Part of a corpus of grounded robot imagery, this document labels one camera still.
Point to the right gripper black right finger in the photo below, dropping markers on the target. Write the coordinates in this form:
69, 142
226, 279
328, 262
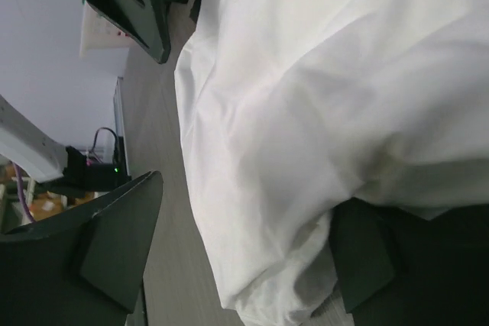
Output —
396, 269

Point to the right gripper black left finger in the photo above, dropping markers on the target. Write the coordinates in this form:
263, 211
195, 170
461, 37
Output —
83, 266

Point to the white printed t shirt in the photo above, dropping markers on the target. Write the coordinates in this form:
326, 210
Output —
288, 108

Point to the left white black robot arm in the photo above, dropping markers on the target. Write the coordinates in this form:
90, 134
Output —
64, 169

